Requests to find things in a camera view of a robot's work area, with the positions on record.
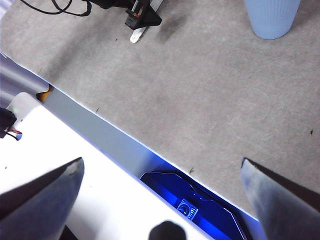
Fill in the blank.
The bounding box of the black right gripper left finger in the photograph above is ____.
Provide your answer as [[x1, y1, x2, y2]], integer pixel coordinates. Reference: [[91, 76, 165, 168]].
[[0, 156, 85, 240]]

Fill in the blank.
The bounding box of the thin black cable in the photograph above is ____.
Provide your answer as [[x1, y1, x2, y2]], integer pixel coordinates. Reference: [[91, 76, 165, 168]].
[[50, 0, 93, 17], [19, 0, 74, 15]]

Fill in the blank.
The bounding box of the black rounded knob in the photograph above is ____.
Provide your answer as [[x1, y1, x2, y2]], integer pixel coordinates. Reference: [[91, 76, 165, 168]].
[[148, 220, 186, 240]]

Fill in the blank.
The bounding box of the blue ribbed plastic cup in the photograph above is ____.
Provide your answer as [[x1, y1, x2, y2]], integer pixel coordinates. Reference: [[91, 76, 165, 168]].
[[243, 0, 301, 40]]

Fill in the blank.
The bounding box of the dark mobile base chassis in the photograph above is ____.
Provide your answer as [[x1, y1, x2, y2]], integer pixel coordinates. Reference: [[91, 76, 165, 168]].
[[139, 170, 254, 240]]

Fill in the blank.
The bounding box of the black connector with red wire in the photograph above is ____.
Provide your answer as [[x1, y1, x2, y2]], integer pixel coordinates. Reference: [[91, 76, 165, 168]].
[[0, 107, 23, 141]]

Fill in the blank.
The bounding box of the yellow black object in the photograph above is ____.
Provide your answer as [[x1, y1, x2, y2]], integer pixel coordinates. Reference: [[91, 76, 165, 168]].
[[36, 84, 55, 103]]

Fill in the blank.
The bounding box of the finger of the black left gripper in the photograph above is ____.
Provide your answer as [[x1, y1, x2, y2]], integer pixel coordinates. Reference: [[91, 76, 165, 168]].
[[124, 0, 145, 28], [139, 4, 163, 27]]

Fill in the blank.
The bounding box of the white robot platform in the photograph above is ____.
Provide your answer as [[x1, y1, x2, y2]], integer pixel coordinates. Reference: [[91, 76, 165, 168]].
[[0, 91, 210, 240]]

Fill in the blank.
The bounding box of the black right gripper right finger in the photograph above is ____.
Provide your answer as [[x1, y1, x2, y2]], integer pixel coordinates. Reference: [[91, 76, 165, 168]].
[[240, 157, 320, 240]]

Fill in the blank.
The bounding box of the cup brush grey handle cream sponge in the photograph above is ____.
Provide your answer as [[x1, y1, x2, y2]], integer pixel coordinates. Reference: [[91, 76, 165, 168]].
[[129, 0, 165, 44]]

